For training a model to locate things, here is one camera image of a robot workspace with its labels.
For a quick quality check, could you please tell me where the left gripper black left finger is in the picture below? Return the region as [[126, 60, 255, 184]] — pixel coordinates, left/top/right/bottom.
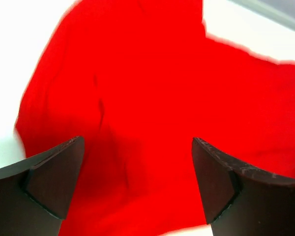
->
[[0, 137, 85, 236]]

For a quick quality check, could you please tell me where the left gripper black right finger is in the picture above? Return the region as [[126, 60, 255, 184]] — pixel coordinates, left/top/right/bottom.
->
[[192, 138, 295, 236]]

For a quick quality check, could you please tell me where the red t shirt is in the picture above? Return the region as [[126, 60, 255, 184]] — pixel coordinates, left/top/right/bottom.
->
[[16, 0, 295, 236]]

